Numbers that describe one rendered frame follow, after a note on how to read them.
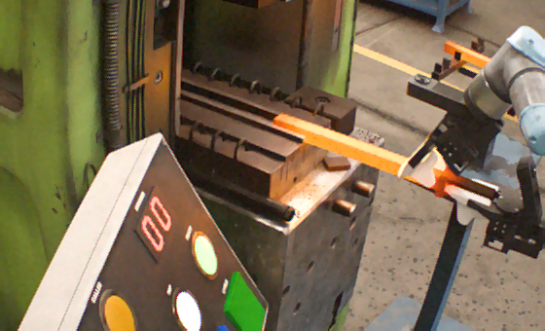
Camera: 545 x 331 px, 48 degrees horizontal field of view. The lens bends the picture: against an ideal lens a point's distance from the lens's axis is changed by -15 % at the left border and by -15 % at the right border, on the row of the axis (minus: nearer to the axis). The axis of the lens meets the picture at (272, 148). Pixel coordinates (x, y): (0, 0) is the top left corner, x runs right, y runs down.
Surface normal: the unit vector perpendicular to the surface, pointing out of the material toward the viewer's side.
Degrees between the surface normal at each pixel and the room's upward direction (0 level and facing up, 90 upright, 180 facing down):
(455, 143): 90
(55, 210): 90
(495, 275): 0
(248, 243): 90
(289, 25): 90
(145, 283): 60
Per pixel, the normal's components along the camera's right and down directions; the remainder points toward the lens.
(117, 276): 0.89, -0.32
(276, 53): -0.53, 0.40
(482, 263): 0.07, -0.85
